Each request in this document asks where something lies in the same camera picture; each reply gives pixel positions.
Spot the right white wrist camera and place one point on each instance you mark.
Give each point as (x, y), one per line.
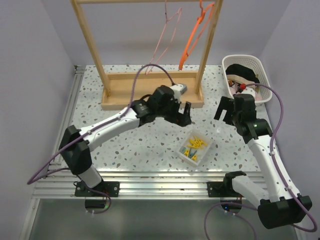
(241, 88)

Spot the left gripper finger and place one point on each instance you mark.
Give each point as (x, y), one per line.
(177, 108)
(184, 119)

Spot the black beige underwear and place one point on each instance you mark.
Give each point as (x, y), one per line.
(238, 72)

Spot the pink underwear navy trim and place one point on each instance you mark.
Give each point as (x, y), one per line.
(251, 90)

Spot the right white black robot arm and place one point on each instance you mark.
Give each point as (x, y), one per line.
(281, 203)

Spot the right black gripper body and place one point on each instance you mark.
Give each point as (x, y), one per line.
(236, 117)

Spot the orange plastic hanger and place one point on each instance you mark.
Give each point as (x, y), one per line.
(201, 24)

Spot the light blue clothespin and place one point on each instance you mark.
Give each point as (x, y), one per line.
(183, 150)

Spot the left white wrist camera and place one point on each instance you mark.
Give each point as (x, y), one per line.
(178, 90)

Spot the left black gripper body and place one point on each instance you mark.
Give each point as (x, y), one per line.
(170, 114)

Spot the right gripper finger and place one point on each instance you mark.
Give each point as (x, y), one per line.
(225, 104)
(230, 117)

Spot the yellow clothespin in box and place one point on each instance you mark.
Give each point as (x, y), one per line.
(196, 143)
(194, 157)

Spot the white plastic basket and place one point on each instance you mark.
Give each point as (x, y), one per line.
(253, 63)

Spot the clear plastic clip box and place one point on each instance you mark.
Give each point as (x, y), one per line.
(201, 153)

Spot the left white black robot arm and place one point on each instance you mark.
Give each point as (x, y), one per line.
(78, 143)

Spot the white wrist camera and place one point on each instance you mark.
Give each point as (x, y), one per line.
(241, 88)
(178, 90)

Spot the wooden rack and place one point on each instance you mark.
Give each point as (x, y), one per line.
(119, 87)

